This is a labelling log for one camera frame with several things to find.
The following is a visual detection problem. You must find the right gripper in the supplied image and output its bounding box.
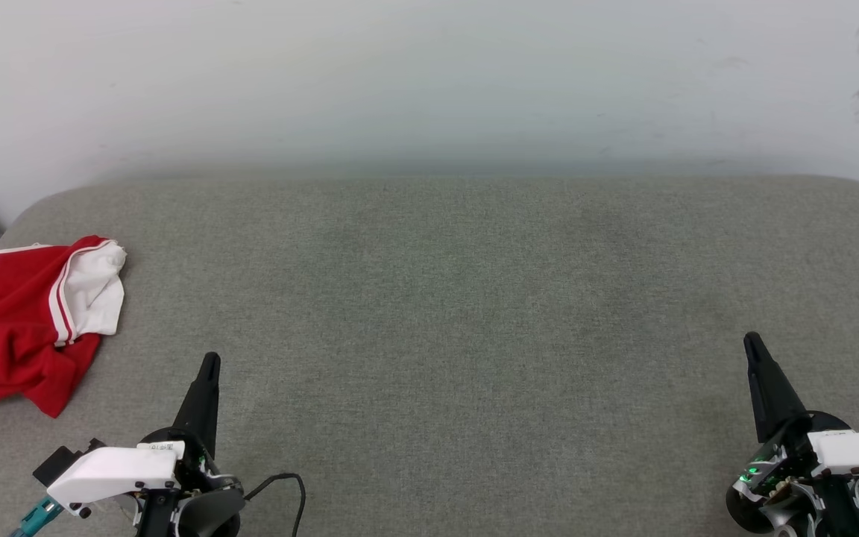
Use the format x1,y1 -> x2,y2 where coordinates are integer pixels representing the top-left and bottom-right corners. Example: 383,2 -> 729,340
726,332 -> 859,537

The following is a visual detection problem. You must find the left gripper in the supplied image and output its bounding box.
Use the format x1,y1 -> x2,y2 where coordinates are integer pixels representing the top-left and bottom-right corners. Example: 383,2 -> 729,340
136,352 -> 245,537

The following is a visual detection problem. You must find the red and white t-shirt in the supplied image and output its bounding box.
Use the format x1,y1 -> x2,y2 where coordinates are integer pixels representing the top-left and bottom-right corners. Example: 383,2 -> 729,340
0,236 -> 128,418

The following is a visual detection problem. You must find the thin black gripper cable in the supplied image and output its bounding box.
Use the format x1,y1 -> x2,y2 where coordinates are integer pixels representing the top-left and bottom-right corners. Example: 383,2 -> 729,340
243,473 -> 308,537

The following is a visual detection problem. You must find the teal cable connector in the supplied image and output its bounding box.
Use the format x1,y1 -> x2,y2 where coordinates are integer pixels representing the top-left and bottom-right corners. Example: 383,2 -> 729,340
10,496 -> 65,537

